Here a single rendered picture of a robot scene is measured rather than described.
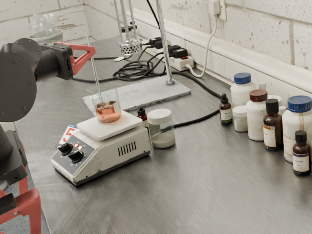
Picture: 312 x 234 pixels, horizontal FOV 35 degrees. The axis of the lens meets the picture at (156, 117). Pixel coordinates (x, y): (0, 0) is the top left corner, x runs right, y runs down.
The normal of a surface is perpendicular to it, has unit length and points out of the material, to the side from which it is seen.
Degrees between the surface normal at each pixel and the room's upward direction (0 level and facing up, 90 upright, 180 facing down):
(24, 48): 55
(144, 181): 0
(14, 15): 90
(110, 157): 90
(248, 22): 90
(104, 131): 0
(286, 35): 90
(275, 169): 0
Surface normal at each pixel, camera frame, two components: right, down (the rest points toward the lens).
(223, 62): -0.92, 0.26
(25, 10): 0.35, 0.31
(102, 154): 0.55, 0.24
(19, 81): 0.79, 0.01
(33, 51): 0.40, -0.35
